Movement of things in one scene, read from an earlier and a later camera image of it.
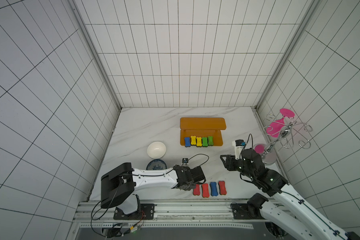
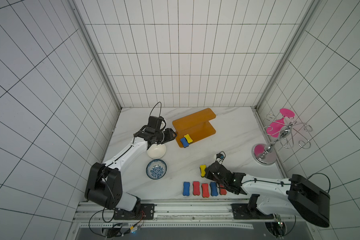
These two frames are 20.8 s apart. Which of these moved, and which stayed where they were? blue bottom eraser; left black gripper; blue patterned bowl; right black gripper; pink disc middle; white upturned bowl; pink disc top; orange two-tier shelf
Moved: right black gripper; orange two-tier shelf; left black gripper; blue bottom eraser
Stayed: pink disc middle; white upturned bowl; pink disc top; blue patterned bowl
